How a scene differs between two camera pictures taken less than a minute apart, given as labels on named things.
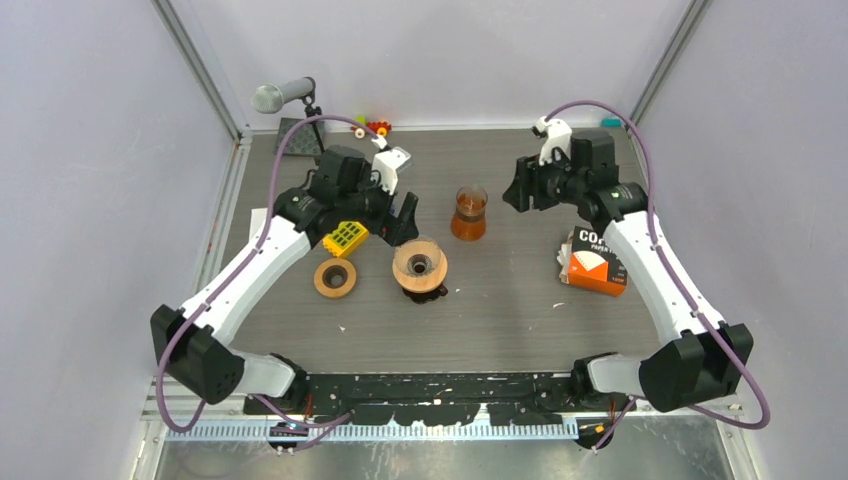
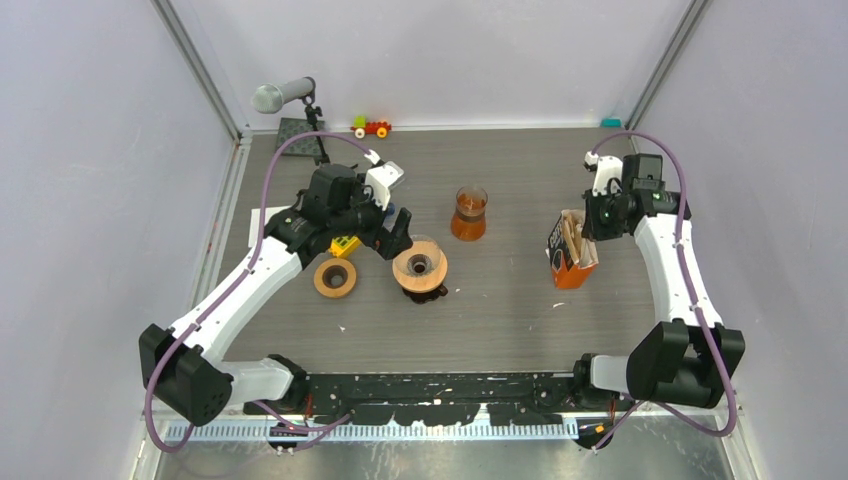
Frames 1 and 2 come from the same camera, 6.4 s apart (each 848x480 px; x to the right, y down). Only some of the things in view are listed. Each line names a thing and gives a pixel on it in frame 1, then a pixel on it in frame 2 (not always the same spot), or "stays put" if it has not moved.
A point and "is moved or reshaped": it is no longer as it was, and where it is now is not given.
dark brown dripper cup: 425,297 stays put
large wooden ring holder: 419,266 stays put
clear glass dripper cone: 418,257 stays put
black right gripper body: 553,183 to 602,222
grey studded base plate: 303,140 stays put
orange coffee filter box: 588,261 is moved or reshaped
